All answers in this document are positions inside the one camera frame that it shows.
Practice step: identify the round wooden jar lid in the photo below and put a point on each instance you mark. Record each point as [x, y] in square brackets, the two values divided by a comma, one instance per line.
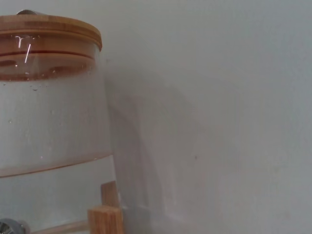
[48, 31]

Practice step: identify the wooden dispenser stand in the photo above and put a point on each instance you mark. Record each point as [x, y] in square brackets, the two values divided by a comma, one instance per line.
[104, 219]

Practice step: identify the clear glass dispenser jar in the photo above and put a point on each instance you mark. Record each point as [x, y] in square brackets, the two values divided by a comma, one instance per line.
[53, 122]

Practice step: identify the chrome faucet with lever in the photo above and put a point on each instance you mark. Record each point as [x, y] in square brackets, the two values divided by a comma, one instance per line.
[13, 226]

